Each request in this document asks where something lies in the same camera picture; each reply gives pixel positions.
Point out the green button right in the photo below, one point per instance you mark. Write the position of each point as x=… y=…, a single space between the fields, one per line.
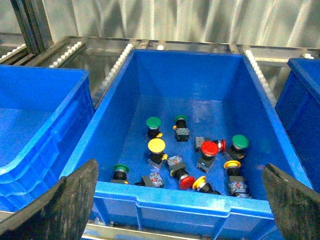
x=237 y=149

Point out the blue right target bin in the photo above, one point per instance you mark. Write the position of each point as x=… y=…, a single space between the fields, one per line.
x=298 y=108

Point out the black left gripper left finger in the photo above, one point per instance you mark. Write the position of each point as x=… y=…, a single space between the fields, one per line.
x=61 y=213

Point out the blue middle source bin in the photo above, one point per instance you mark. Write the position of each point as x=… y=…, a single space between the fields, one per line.
x=221 y=96

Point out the green button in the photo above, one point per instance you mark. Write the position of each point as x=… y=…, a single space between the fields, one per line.
x=153 y=123
x=120 y=172
x=182 y=132
x=237 y=149

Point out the red button lower middle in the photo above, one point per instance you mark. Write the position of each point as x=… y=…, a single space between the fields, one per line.
x=177 y=170

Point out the red button lying sideways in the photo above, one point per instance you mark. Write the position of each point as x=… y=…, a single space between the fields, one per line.
x=199 y=140

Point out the red mushroom push button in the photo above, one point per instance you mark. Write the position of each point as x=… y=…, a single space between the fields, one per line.
x=209 y=150

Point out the green button top left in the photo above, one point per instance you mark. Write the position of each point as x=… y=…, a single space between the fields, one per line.
x=153 y=123

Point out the green button lower left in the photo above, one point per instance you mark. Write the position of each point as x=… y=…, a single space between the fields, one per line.
x=120 y=172

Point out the yellow mushroom push button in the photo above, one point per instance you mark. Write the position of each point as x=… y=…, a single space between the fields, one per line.
x=157 y=157

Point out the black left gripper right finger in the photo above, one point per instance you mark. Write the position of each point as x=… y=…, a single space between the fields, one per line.
x=295 y=206

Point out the metal roller rack frame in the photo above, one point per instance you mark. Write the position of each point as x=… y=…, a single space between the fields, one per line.
x=103 y=57

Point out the green button top middle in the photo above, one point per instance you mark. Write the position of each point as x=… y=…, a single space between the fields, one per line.
x=182 y=132

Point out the yellow button lower middle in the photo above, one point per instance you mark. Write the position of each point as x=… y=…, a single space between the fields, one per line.
x=203 y=186

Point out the contact block lower left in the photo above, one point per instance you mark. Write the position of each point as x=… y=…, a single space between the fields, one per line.
x=153 y=180

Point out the blue left bin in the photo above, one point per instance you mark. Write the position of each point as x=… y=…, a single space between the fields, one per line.
x=43 y=114

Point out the yellow button right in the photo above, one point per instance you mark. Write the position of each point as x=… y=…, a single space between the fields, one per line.
x=237 y=184

